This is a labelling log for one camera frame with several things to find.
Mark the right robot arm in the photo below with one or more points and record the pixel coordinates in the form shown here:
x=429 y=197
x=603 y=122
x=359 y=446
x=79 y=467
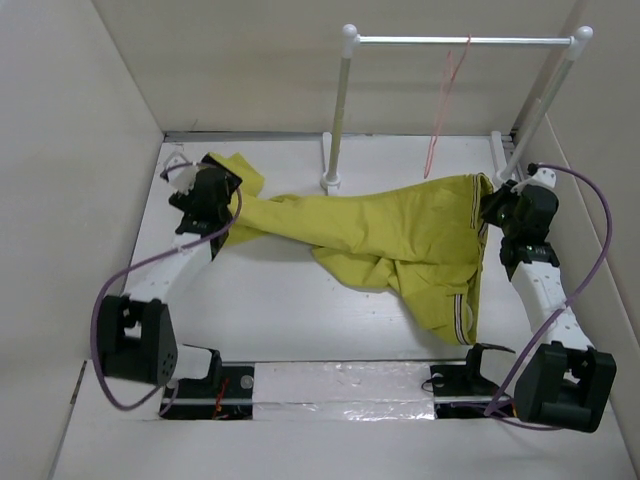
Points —
x=559 y=380

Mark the white clothes rack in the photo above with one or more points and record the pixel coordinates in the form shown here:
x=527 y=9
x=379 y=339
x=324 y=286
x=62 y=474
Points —
x=573 y=45

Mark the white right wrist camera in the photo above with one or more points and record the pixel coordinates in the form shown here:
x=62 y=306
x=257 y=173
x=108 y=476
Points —
x=541 y=177

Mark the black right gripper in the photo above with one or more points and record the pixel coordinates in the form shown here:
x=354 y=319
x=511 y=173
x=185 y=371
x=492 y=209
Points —
x=492 y=201

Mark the aluminium frame rail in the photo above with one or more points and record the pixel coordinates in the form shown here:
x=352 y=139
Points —
x=182 y=137

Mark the pink wire hanger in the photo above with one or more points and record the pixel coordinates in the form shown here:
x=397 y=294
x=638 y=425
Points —
x=449 y=76

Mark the yellow trousers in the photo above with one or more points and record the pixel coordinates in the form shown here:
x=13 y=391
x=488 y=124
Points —
x=426 y=242

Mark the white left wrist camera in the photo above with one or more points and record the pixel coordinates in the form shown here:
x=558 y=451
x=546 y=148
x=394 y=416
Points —
x=181 y=176

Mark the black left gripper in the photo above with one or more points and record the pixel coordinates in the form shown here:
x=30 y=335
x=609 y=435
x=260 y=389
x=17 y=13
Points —
x=183 y=201

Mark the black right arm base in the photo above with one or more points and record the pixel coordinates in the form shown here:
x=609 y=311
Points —
x=459 y=390

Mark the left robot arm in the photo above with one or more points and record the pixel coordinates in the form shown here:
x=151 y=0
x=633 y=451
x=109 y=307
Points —
x=132 y=334

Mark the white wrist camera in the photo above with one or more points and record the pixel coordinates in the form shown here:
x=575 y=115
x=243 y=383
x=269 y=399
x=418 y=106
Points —
x=181 y=176
x=541 y=177

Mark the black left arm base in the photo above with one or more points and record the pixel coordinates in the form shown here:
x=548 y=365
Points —
x=227 y=398

